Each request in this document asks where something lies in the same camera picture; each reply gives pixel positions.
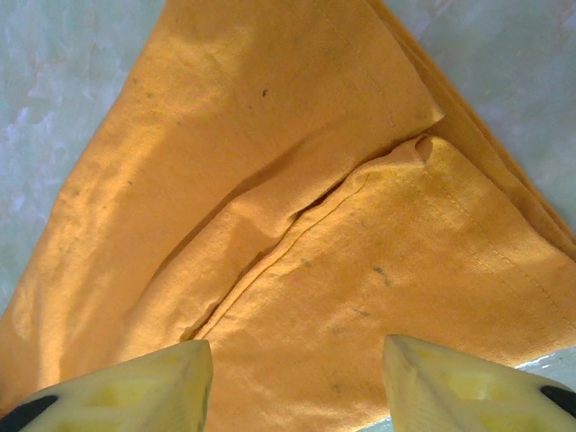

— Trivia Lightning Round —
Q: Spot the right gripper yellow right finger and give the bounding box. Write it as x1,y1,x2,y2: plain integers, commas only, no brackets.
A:
382,333,576,432

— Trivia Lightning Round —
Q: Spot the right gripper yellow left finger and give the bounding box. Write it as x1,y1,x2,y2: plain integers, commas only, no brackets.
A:
0,339,213,432

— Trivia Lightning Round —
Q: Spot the yellow t-shirt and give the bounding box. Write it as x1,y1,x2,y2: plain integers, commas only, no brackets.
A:
0,0,576,432

